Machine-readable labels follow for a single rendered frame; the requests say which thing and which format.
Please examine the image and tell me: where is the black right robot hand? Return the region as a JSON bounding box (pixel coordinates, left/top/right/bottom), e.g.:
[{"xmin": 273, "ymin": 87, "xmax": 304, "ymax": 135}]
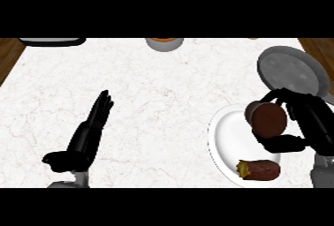
[{"xmin": 251, "ymin": 87, "xmax": 334, "ymax": 157}]

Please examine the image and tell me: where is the white plate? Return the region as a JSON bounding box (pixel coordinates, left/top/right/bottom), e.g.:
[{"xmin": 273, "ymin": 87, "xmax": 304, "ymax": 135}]
[{"xmin": 207, "ymin": 103, "xmax": 290, "ymax": 189}]

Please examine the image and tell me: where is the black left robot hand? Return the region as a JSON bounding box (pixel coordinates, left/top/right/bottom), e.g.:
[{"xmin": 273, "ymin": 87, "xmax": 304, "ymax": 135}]
[{"xmin": 40, "ymin": 89, "xmax": 115, "ymax": 174}]

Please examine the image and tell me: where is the black tray with pale inside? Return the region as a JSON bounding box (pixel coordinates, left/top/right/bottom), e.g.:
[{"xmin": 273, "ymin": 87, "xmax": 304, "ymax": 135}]
[{"xmin": 16, "ymin": 37, "xmax": 87, "ymax": 48}]

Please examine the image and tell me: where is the grey frying pan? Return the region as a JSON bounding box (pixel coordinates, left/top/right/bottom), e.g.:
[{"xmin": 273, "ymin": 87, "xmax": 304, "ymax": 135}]
[{"xmin": 256, "ymin": 45, "xmax": 334, "ymax": 106}]

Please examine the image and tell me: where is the grey bowl with orange content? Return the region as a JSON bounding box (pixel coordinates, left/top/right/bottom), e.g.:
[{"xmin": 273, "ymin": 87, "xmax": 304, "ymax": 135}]
[{"xmin": 145, "ymin": 37, "xmax": 185, "ymax": 53}]

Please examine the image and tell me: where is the brown cupcake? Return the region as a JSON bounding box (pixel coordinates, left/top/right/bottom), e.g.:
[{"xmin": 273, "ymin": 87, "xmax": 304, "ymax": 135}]
[{"xmin": 244, "ymin": 101, "xmax": 288, "ymax": 139}]

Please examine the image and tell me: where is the brown roasted sweet potato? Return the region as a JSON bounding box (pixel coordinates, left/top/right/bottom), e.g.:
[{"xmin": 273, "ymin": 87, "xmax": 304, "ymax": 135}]
[{"xmin": 235, "ymin": 159, "xmax": 282, "ymax": 181}]

